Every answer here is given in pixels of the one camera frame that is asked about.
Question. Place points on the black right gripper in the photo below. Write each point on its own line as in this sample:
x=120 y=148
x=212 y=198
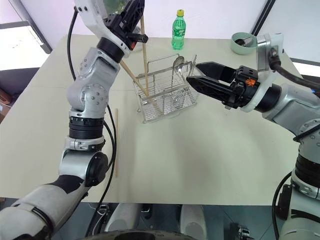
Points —
x=242 y=85

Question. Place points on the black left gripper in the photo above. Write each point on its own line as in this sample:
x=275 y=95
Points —
x=120 y=27

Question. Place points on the metal spoon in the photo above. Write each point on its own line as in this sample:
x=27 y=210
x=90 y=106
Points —
x=178 y=62

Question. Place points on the wooden chopstick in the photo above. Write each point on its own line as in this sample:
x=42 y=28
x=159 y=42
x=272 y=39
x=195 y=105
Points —
x=130 y=72
x=144 y=57
x=116 y=142

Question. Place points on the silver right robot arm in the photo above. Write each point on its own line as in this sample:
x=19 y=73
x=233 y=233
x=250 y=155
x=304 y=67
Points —
x=287 y=105

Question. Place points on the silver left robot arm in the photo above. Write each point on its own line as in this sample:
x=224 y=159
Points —
x=92 y=75

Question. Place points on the pale green bowl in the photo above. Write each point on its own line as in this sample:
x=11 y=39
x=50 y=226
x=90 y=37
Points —
x=237 y=48

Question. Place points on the metal utensil in bowl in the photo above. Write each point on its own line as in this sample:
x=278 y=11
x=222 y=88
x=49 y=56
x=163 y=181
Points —
x=243 y=41

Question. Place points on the green plastic soda bottle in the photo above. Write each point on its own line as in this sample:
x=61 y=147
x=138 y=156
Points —
x=178 y=35

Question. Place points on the white rounded robot foot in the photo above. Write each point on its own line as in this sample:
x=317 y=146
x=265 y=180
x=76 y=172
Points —
x=193 y=221
x=122 y=217

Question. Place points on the dark rounded robot housing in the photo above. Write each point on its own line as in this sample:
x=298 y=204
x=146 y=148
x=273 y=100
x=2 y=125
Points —
x=132 y=235

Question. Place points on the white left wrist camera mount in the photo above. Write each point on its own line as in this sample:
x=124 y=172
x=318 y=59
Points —
x=92 y=20

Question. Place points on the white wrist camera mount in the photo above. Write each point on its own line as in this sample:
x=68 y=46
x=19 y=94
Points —
x=265 y=82
x=92 y=20

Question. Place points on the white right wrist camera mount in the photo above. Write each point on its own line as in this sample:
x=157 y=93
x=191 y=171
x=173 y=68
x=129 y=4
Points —
x=265 y=82

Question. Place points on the black window frame post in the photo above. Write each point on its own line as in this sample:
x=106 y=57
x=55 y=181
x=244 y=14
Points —
x=261 y=17

